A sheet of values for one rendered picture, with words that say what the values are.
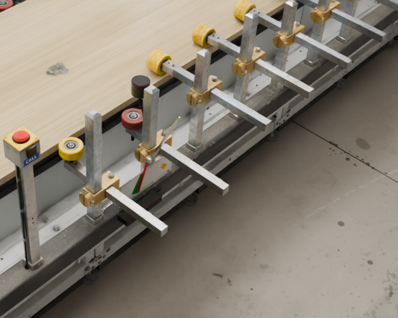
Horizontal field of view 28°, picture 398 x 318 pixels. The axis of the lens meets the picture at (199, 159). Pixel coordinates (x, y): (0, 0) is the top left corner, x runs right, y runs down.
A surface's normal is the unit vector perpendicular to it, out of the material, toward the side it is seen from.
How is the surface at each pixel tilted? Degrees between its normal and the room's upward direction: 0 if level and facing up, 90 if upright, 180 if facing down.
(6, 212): 90
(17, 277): 0
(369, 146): 0
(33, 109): 0
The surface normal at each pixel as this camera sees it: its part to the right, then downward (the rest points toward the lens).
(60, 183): 0.76, 0.49
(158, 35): 0.08, -0.72
